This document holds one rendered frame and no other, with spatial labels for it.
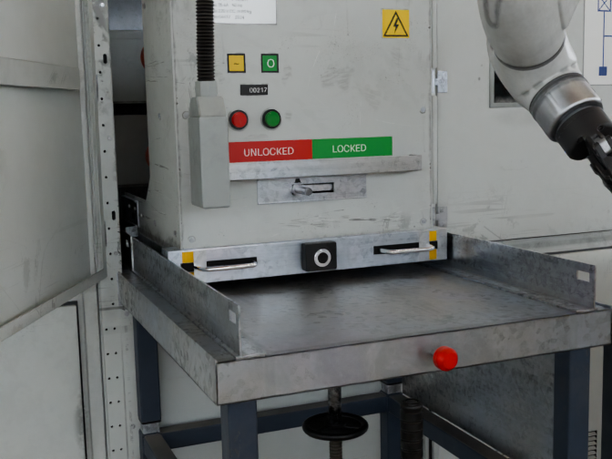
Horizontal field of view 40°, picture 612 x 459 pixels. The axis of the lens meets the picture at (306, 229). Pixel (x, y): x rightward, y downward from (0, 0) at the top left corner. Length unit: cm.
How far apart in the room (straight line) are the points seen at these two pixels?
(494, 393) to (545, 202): 64
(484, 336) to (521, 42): 41
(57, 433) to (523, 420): 88
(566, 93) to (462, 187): 75
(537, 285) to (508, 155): 64
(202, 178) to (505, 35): 50
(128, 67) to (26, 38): 88
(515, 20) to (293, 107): 49
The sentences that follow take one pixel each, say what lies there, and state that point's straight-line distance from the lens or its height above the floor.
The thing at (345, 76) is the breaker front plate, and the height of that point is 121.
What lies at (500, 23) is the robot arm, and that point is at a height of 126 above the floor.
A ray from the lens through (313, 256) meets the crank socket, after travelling 150.
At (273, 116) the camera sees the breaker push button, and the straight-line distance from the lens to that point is 148.
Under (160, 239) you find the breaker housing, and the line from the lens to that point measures 161.
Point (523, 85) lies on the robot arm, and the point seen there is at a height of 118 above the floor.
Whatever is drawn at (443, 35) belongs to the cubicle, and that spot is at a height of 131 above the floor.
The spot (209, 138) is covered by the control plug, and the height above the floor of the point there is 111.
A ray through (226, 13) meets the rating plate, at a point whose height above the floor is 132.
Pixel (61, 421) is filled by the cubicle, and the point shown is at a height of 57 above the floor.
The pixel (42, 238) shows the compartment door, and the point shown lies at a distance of 149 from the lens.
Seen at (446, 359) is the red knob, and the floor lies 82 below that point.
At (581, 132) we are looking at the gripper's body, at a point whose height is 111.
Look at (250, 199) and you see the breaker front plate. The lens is 148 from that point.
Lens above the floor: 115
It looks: 8 degrees down
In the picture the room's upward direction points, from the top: 1 degrees counter-clockwise
